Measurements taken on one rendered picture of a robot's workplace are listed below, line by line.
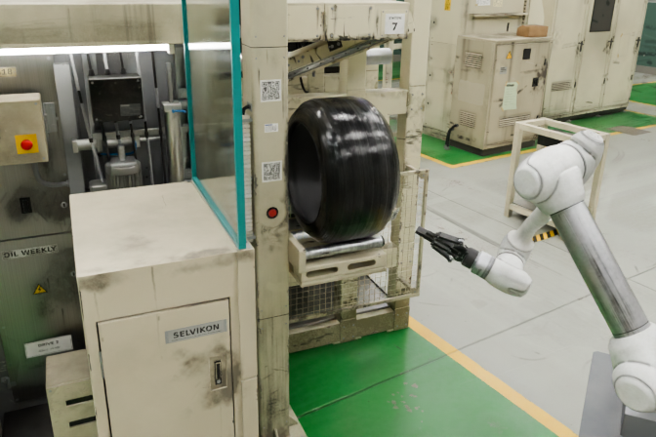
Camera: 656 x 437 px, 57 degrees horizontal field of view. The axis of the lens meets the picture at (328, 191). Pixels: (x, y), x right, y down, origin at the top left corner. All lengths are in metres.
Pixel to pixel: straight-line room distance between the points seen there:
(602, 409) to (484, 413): 1.00
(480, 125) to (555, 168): 5.09
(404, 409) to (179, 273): 1.77
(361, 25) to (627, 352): 1.50
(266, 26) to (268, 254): 0.82
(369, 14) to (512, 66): 4.51
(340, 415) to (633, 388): 1.49
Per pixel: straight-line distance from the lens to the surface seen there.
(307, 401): 3.01
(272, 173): 2.18
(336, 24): 2.45
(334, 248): 2.30
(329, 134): 2.12
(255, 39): 2.07
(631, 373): 1.82
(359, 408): 2.98
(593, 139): 1.91
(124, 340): 1.52
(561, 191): 1.78
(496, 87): 6.78
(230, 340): 1.59
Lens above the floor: 1.90
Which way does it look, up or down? 20 degrees down
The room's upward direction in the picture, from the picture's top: 1 degrees clockwise
